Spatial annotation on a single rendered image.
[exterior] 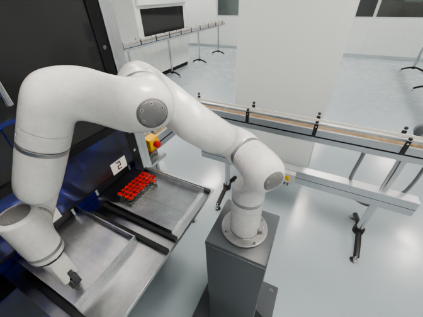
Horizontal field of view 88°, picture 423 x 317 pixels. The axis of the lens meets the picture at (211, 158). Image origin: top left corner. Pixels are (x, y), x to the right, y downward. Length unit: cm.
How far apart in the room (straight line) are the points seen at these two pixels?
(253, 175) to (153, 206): 57
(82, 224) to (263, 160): 80
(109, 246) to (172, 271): 94
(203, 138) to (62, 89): 29
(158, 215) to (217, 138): 57
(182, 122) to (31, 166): 31
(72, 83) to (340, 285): 191
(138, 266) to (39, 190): 47
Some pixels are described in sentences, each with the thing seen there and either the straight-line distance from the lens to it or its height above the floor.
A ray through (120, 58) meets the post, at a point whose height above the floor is 145.
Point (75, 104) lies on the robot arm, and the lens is 45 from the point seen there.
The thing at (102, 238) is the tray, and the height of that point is 88.
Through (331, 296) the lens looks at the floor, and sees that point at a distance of 192.
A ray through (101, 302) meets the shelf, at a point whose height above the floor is 88.
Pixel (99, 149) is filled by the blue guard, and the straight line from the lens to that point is 101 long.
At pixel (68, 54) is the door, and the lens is 91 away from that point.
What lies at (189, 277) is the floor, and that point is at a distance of 182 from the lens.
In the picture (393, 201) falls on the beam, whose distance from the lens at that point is 191.
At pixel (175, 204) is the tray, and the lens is 103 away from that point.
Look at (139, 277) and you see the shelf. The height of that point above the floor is 88.
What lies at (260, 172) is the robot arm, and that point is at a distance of 61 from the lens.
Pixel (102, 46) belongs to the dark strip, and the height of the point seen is 150.
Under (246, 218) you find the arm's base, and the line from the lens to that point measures 82.
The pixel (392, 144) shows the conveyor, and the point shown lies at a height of 93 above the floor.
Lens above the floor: 164
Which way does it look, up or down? 37 degrees down
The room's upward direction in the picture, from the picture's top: 2 degrees counter-clockwise
